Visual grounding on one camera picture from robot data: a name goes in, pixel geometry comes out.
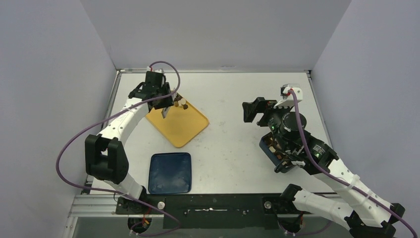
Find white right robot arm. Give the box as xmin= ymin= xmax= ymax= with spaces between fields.
xmin=242 ymin=97 xmax=406 ymax=238

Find aluminium frame rail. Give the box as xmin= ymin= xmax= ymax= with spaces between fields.
xmin=68 ymin=194 xmax=143 ymax=218

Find blue chocolate box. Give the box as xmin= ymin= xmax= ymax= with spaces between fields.
xmin=259 ymin=132 xmax=295 ymax=174

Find yellow tray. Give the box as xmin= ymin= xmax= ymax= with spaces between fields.
xmin=146 ymin=94 xmax=210 ymax=148

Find purple cable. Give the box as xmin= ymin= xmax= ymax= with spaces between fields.
xmin=287 ymin=88 xmax=418 ymax=238
xmin=55 ymin=60 xmax=182 ymax=237

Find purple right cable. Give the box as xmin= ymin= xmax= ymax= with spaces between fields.
xmin=287 ymin=88 xmax=418 ymax=238

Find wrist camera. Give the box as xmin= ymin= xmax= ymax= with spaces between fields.
xmin=274 ymin=84 xmax=303 ymax=109
xmin=146 ymin=67 xmax=165 ymax=76

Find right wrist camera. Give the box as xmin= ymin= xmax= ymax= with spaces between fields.
xmin=274 ymin=84 xmax=303 ymax=109

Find metal tweezers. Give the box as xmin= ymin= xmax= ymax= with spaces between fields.
xmin=161 ymin=107 xmax=170 ymax=119

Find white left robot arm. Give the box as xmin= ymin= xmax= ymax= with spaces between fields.
xmin=85 ymin=69 xmax=175 ymax=213

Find blue box lid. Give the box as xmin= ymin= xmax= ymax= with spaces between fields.
xmin=148 ymin=152 xmax=192 ymax=195

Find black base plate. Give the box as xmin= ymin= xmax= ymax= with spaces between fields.
xmin=115 ymin=193 xmax=300 ymax=230

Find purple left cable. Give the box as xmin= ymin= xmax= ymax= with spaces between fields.
xmin=55 ymin=60 xmax=182 ymax=237

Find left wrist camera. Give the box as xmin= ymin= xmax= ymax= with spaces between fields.
xmin=146 ymin=67 xmax=165 ymax=76

